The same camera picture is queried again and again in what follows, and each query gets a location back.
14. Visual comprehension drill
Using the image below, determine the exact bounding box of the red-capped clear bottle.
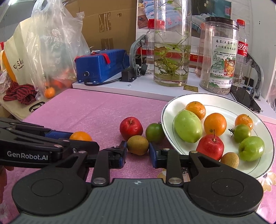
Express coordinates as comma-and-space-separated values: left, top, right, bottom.
146, 19, 155, 73

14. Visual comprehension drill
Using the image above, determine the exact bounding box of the black smartphone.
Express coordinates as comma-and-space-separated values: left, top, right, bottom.
230, 85, 261, 113

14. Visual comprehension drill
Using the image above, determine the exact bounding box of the white platform board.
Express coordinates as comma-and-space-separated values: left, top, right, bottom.
72, 69, 276, 120

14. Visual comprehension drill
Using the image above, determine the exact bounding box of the red apple on cloth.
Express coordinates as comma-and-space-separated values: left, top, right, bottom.
119, 117, 143, 141

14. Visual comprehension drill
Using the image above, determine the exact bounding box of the dark green tangerine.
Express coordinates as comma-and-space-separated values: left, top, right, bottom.
145, 122, 165, 143

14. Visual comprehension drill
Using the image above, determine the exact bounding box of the white round plate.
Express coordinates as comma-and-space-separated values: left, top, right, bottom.
160, 92, 276, 179

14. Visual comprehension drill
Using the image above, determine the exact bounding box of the tall glass vase with plant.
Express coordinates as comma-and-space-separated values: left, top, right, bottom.
154, 0, 192, 87

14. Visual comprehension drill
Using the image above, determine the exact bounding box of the black adapter block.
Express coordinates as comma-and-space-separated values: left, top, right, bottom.
120, 68, 137, 82

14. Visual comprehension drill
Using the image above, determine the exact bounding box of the gold warning sticker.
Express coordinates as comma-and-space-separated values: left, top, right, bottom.
183, 85, 198, 92

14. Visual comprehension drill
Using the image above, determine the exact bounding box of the large orange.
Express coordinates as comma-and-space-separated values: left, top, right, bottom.
204, 113, 227, 136
69, 131, 93, 141

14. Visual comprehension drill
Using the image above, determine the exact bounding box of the cardboard box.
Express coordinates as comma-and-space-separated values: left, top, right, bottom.
64, 0, 137, 52

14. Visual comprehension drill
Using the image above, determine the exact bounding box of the red apple with stem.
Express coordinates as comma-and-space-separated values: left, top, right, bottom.
196, 133, 225, 161

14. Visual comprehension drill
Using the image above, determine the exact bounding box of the round green apple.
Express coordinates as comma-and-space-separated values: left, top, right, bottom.
239, 136, 265, 162

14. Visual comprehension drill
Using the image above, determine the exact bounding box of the yellow-brown kiwi-like fruit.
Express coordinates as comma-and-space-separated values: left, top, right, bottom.
127, 135, 149, 155

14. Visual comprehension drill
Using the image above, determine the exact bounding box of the cola bottle red cap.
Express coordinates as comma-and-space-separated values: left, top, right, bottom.
232, 19, 248, 86

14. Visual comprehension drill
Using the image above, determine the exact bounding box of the large oblong green fruit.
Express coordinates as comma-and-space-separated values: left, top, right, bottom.
173, 110, 203, 143

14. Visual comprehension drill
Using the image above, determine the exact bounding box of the blue power box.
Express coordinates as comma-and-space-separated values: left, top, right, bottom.
74, 49, 130, 84

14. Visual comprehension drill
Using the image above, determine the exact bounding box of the black power cable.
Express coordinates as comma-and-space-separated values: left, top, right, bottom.
83, 75, 123, 86

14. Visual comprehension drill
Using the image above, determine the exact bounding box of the red striped cloth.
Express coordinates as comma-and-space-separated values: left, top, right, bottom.
3, 81, 37, 105

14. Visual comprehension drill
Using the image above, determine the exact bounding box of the cream tote bag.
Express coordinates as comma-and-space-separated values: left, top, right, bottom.
4, 18, 35, 85

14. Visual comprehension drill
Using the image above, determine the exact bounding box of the clear plastic bag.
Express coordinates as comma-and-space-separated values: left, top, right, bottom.
26, 1, 90, 98

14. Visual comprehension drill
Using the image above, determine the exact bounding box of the small mandarin orange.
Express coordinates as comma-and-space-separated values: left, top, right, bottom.
235, 114, 254, 130
185, 101, 206, 120

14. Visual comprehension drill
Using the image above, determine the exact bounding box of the small tan longan fruit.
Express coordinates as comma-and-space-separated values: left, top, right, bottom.
220, 152, 239, 169

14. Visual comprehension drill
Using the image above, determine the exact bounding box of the clear plastic jar with label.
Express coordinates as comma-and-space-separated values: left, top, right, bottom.
200, 16, 239, 95

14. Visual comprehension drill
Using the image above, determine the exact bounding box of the pink tablecloth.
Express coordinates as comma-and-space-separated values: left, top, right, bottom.
0, 88, 276, 224

